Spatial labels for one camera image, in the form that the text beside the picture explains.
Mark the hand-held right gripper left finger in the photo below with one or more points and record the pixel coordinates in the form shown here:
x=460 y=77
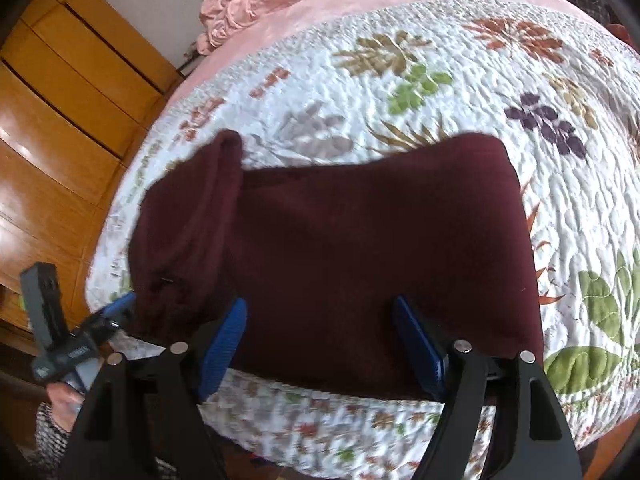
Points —
x=222 y=347

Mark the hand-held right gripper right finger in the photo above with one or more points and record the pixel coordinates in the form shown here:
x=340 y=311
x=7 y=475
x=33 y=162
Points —
x=417 y=345

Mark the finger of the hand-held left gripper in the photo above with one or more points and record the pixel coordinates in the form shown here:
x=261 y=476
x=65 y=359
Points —
x=121 y=306

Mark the maroon pants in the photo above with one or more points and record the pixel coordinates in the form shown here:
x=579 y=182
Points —
x=350 y=270

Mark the person's left forearm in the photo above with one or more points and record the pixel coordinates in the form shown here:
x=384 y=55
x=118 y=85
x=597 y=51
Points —
x=50 y=440

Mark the person's left hand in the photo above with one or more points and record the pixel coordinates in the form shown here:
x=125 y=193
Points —
x=65 y=400

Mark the checked shirt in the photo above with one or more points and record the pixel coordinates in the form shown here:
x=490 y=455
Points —
x=160 y=467

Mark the wooden wardrobe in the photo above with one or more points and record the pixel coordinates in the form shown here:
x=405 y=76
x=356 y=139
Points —
x=65 y=135

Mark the dark bedside table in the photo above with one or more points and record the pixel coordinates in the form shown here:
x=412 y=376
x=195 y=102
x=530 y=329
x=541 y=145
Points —
x=189 y=57

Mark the floral quilted bedspread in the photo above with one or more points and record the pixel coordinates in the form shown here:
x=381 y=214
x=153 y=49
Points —
x=450 y=85

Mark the pink bed sheet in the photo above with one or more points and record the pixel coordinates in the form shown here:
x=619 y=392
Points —
x=320 y=5

